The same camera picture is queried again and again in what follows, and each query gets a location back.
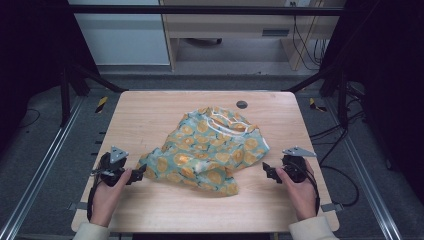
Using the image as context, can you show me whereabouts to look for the black floor cables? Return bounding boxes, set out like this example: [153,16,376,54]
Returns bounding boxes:
[309,109,361,208]

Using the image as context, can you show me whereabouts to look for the black metal frame crossbar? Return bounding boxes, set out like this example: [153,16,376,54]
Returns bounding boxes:
[68,4,346,17]

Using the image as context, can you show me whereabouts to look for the black curtain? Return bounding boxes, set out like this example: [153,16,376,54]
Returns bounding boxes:
[319,0,424,204]
[0,0,99,151]

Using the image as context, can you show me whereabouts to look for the black and yellow floor tape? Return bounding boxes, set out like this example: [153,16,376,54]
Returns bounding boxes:
[95,96,109,114]
[308,97,328,113]

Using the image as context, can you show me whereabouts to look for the teal garment with orange print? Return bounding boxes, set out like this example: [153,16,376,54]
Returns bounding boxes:
[135,105,271,197]

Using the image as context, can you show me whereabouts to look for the aluminium floor rail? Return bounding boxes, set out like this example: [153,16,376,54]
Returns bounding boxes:
[324,98,404,240]
[0,96,84,240]

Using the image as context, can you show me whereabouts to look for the person's left hand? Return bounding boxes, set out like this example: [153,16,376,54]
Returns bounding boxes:
[89,168,132,228]

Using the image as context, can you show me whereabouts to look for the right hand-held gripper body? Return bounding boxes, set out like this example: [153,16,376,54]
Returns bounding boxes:
[281,145,317,184]

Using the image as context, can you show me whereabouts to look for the grey table edge bracket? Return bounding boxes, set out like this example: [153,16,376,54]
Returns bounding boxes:
[320,202,344,213]
[68,201,93,212]

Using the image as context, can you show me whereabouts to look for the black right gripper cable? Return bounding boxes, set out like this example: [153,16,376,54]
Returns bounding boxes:
[304,168,321,215]

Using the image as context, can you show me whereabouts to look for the white cabinet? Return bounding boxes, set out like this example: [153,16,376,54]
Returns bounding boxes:
[68,0,171,67]

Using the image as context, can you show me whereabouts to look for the light wooden desk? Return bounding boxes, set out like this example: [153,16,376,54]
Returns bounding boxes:
[159,0,346,72]

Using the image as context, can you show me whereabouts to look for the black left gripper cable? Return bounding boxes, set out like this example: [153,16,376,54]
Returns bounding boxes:
[86,174,101,222]

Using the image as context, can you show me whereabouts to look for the thin black floor cable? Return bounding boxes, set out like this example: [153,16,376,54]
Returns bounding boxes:
[18,108,42,129]

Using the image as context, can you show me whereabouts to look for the person's right hand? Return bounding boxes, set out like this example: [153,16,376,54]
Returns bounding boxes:
[275,163,318,222]

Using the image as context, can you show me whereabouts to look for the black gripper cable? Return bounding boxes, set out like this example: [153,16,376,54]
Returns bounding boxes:
[86,174,101,222]
[304,168,321,215]

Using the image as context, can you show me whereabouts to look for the black hanging cables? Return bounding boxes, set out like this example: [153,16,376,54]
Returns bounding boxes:
[291,1,329,71]

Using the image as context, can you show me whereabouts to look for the black metal frame post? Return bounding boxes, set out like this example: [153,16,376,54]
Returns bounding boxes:
[283,64,349,129]
[59,63,128,128]

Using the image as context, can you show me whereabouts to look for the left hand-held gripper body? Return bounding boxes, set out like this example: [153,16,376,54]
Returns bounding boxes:
[91,145,130,188]

